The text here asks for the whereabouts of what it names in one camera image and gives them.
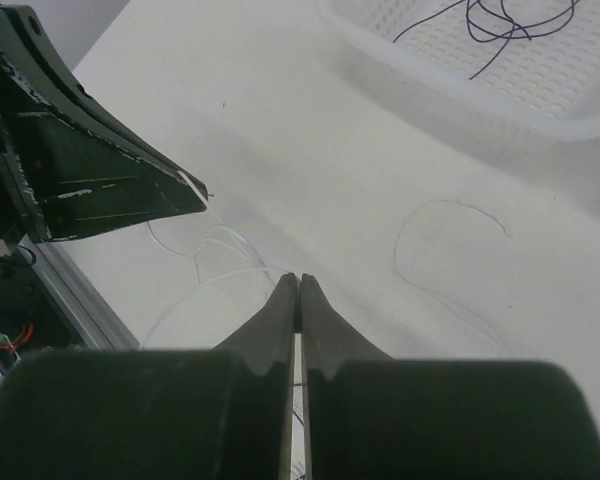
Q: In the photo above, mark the left white perforated basket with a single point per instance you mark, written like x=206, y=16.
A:
x=513, y=66

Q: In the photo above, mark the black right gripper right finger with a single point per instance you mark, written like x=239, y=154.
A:
x=371, y=416

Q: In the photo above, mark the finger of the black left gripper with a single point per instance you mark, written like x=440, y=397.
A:
x=68, y=168

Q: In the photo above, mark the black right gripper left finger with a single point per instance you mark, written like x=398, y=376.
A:
x=222, y=413

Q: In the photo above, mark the aluminium table edge rail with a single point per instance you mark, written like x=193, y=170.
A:
x=94, y=320

